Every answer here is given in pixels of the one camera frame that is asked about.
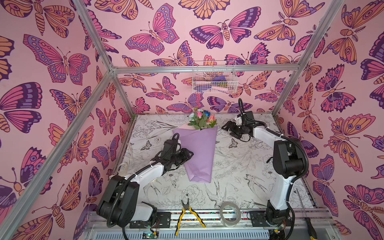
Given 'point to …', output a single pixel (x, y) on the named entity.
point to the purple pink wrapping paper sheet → (202, 143)
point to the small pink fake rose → (199, 114)
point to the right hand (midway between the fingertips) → (226, 129)
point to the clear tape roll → (228, 223)
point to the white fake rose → (191, 116)
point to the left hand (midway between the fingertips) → (193, 153)
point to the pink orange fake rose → (212, 120)
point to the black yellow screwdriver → (312, 233)
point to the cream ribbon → (122, 168)
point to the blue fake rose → (207, 113)
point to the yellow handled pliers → (185, 207)
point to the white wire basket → (214, 77)
